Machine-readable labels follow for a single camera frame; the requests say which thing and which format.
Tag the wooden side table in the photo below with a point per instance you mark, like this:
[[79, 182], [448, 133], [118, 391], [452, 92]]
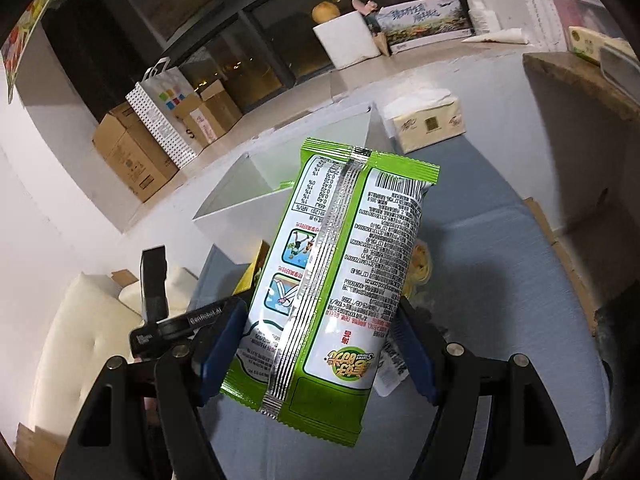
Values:
[[580, 90]]

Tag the colourful wall poster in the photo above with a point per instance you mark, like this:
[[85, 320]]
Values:
[[35, 15]]

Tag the white storage box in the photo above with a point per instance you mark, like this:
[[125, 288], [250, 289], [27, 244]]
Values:
[[280, 160]]

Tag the clear plastic container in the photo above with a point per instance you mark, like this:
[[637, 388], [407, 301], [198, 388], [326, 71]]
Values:
[[620, 67]]

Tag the cream sofa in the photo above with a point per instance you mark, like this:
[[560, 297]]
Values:
[[75, 340]]

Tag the clear wrapped yellow snack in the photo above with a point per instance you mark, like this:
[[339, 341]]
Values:
[[420, 270]]

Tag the white labelled snack packet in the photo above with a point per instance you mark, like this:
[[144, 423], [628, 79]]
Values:
[[392, 365]]

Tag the green and white snack packet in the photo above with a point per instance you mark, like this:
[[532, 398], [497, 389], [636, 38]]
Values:
[[345, 270]]

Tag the yellow snack packet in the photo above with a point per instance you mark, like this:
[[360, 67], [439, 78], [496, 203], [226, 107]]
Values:
[[256, 270]]

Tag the orange round fruit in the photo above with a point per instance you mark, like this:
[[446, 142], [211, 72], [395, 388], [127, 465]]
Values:
[[324, 11]]

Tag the large brown cardboard box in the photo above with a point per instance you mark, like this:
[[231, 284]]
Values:
[[130, 152]]

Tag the white polka dot paper bag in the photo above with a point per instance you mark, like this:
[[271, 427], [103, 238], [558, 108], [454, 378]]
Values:
[[162, 110]]

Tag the landscape picture board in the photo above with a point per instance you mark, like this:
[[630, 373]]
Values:
[[425, 27]]

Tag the yellow tissue pack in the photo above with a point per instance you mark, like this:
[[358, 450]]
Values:
[[430, 122]]

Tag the white piping bag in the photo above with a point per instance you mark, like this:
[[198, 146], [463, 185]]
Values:
[[497, 36]]

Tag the small brown cardboard box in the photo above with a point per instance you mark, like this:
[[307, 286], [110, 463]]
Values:
[[210, 110]]

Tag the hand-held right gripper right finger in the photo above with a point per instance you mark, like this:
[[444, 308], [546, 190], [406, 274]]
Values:
[[414, 355]]

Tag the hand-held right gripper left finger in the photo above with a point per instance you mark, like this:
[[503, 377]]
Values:
[[216, 345]]

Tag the white foam box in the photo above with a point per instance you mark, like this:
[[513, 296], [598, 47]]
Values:
[[347, 40]]

